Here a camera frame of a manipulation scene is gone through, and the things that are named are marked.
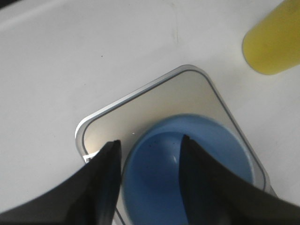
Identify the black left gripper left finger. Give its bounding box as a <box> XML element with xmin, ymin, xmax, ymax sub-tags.
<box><xmin>0</xmin><ymin>140</ymin><xmax>121</xmax><ymax>225</ymax></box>

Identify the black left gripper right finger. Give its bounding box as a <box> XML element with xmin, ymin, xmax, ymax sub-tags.
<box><xmin>179</xmin><ymin>135</ymin><xmax>300</xmax><ymax>225</ymax></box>

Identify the light blue plastic cup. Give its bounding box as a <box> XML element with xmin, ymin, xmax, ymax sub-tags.
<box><xmin>122</xmin><ymin>114</ymin><xmax>255</xmax><ymax>225</ymax></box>

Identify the yellow squeeze bottle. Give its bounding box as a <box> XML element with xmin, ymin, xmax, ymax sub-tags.
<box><xmin>242</xmin><ymin>0</ymin><xmax>300</xmax><ymax>75</ymax></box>

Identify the silver electronic kitchen scale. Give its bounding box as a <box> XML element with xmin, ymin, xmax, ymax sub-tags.
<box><xmin>75</xmin><ymin>65</ymin><xmax>278</xmax><ymax>225</ymax></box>

